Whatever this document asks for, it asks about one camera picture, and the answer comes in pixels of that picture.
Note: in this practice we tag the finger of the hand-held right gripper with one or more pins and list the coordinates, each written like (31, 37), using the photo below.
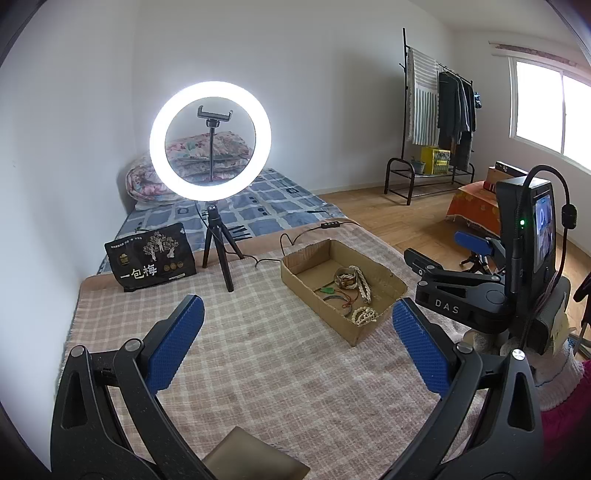
(475, 242)
(425, 263)

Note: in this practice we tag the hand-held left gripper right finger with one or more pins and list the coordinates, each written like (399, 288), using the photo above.
(422, 346)

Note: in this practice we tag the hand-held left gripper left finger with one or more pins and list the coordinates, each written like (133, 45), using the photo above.
(175, 341)

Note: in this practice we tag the dark bangle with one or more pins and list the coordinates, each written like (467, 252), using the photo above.
(333, 301)

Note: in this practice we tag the red green knot charm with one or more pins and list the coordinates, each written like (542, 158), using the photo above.
(328, 290)

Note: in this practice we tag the cardboard box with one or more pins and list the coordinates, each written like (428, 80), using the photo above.
(323, 318)

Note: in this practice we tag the person's right forearm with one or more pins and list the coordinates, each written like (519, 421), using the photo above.
(568, 438)

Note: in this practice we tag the person's right hand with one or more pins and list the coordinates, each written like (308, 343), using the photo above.
(487, 340)

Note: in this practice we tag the small black stand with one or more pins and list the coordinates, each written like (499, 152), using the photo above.
(475, 263)

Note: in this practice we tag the orange cloth covered furniture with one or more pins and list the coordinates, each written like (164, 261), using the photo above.
(475, 203)

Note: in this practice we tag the brown box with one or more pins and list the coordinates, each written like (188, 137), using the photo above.
(496, 181)

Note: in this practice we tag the black flat box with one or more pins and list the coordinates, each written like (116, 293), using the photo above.
(510, 168)

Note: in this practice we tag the black snack bag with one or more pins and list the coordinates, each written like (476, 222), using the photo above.
(147, 272)

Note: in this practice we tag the pink plaid blanket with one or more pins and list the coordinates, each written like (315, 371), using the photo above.
(258, 360)

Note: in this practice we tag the yellow box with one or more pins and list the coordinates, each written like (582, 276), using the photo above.
(436, 161)

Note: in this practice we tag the small plant pot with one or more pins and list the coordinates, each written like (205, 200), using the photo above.
(418, 167)

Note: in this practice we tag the black tripod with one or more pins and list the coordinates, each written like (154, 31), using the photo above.
(221, 258)

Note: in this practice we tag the dark hanging clothes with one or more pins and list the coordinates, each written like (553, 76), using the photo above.
(455, 110)

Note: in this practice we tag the window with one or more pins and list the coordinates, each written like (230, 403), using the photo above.
(535, 106)

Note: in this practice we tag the brown cardboard sheet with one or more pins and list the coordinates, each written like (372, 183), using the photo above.
(254, 457)

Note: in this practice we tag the black clothes rack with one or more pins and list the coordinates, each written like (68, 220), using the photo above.
(404, 115)

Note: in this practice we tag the striped towel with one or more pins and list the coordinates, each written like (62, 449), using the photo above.
(422, 101)

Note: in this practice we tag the blue patterned bed sheet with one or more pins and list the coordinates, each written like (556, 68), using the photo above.
(277, 203)

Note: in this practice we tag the folded floral quilt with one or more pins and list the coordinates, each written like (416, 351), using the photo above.
(143, 184)

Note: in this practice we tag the black phone holder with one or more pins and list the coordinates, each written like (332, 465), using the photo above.
(212, 115)

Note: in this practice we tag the curtain rail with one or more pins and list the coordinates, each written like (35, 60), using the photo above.
(531, 50)

